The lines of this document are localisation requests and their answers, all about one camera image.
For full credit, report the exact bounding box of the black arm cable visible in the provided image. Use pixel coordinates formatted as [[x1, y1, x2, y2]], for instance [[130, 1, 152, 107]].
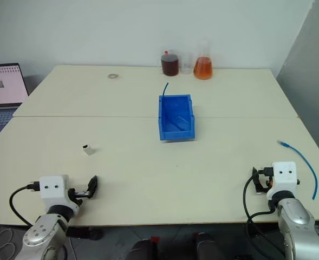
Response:
[[243, 175, 279, 260], [9, 181, 41, 227]]

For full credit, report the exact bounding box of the clear empty glass beaker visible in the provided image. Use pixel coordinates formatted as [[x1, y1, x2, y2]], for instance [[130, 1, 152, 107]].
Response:
[[181, 52, 194, 75]]

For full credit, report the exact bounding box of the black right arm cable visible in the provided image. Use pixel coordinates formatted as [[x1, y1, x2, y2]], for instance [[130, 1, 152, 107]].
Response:
[[243, 175, 279, 260]]

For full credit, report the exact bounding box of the flask of orange liquid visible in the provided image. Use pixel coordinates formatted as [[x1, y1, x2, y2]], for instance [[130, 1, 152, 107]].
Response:
[[193, 40, 214, 80]]

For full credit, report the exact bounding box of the open grey laptop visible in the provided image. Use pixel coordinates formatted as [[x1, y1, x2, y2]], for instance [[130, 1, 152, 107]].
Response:
[[0, 63, 30, 149]]

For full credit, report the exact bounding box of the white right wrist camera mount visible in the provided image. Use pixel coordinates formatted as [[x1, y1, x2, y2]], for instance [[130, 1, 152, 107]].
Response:
[[266, 161, 301, 202]]

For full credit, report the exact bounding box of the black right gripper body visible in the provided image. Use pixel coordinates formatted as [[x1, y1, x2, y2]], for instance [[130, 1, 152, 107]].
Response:
[[257, 166, 274, 194]]

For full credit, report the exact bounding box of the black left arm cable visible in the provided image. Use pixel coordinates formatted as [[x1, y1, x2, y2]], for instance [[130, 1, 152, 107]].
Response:
[[9, 181, 41, 227]]

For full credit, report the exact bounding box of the jar of dark brown liquid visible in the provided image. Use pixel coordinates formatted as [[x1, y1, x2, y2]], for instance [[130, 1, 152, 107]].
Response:
[[160, 49, 180, 77]]

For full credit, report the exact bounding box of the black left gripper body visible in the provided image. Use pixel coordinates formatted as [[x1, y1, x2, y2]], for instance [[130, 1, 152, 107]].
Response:
[[68, 187, 91, 206]]

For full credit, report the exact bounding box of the blue plastic storage bin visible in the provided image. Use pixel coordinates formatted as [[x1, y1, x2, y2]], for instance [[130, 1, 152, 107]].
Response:
[[158, 94, 197, 142]]

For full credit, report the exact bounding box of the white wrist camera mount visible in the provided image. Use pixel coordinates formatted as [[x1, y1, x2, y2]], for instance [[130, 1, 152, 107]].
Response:
[[266, 161, 301, 202], [39, 174, 79, 215]]

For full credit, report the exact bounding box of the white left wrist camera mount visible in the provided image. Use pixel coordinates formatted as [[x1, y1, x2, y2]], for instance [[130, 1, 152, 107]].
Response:
[[39, 174, 79, 215]]

